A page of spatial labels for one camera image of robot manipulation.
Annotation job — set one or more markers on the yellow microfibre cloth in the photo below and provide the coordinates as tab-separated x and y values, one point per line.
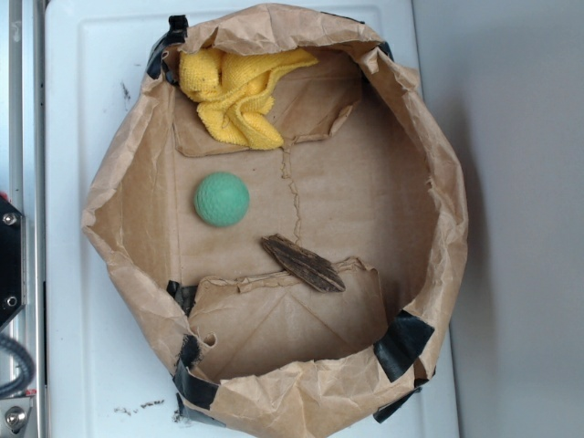
234	93

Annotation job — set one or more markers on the dark wood bark piece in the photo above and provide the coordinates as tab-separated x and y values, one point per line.
311	268

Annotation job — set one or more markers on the green dimpled ball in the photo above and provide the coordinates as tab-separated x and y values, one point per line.
221	199

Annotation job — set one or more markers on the brown paper bag tray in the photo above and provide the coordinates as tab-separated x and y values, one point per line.
365	178

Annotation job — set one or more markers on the white plastic tray base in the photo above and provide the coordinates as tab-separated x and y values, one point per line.
103	378

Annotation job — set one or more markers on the black metal corner bracket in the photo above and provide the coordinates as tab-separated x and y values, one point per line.
11	262

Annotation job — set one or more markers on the aluminium frame rail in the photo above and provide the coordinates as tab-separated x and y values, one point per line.
22	186

